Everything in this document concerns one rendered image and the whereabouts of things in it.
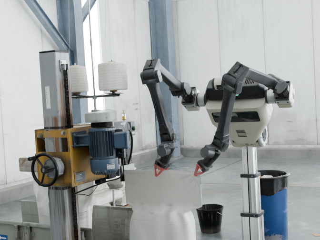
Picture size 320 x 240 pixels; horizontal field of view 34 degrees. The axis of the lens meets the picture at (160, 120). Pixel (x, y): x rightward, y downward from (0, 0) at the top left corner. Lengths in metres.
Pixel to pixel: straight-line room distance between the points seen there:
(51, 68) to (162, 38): 9.06
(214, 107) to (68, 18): 6.22
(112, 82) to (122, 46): 7.93
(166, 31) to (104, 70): 8.78
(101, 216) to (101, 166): 1.00
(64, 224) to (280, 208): 2.71
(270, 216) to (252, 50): 6.55
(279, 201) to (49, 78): 2.92
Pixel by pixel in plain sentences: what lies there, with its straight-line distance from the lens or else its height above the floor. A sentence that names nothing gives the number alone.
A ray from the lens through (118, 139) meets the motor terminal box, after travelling 2.75.
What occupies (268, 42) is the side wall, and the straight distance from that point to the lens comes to 11.12.
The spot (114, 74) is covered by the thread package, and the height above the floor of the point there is 1.62.
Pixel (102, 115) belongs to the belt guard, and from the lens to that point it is 2.72.
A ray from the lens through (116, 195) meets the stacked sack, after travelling 6.17.
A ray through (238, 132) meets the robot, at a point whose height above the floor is 1.23.
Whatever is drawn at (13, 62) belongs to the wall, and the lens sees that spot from 8.29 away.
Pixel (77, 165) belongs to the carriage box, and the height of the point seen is 1.13.
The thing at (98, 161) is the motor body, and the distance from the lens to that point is 2.76.
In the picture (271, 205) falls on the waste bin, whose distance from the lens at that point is 5.08.
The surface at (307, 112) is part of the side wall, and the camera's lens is 10.91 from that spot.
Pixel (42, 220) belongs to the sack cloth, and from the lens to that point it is 3.50.
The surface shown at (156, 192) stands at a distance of 3.06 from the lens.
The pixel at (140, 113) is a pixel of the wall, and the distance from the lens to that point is 11.23.
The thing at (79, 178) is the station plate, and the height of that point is 1.06.
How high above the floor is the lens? 1.50
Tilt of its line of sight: 3 degrees down
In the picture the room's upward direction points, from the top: 3 degrees counter-clockwise
